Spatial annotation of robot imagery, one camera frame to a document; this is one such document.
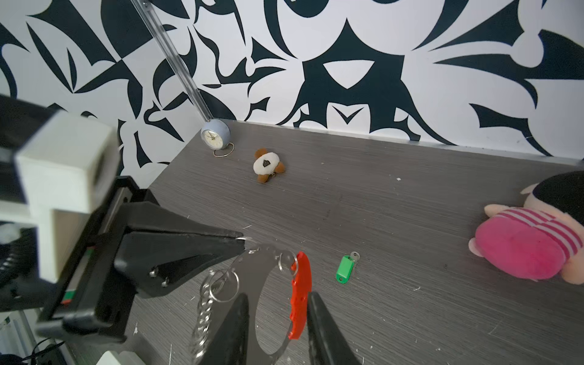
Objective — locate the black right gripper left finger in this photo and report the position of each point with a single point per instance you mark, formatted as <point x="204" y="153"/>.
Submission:
<point x="229" y="344"/>

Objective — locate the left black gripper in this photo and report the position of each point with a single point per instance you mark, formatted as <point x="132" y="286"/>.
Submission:
<point x="92" y="301"/>

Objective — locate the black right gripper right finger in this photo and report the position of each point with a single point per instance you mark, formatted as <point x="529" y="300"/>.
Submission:
<point x="327" y="345"/>

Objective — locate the red key tag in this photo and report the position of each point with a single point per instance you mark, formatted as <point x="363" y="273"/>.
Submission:
<point x="301" y="287"/>

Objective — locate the green key tag with key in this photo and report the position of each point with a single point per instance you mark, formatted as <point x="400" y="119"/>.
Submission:
<point x="346" y="267"/>

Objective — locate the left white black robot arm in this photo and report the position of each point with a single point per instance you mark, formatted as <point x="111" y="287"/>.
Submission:
<point x="21" y="286"/>

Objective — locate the white rectangular box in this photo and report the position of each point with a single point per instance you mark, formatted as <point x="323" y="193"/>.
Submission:
<point x="120" y="358"/>

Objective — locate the brown white plush dog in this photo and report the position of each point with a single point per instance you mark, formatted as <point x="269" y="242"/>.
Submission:
<point x="266" y="165"/>

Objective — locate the pink plush doll black hat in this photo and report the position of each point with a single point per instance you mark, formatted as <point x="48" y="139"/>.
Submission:
<point x="541" y="238"/>

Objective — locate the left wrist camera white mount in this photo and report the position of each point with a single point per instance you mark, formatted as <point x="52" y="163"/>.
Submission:
<point x="65" y="170"/>

